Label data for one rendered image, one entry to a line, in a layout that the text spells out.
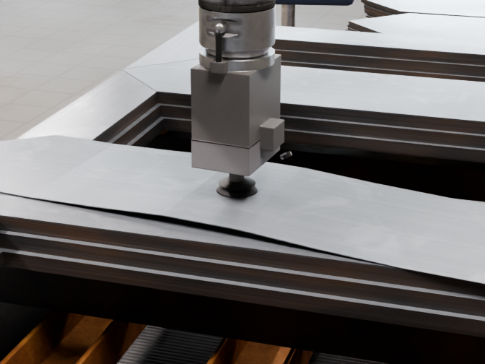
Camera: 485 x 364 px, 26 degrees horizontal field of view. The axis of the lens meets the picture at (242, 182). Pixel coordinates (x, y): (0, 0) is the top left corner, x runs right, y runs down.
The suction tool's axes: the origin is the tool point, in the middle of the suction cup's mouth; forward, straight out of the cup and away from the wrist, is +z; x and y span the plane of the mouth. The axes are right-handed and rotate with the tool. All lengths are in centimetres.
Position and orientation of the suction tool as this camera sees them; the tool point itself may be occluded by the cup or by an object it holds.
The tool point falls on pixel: (237, 201)
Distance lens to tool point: 109.9
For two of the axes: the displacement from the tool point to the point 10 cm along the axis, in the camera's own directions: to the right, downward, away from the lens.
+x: -9.2, -1.5, 3.7
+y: 3.9, -3.4, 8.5
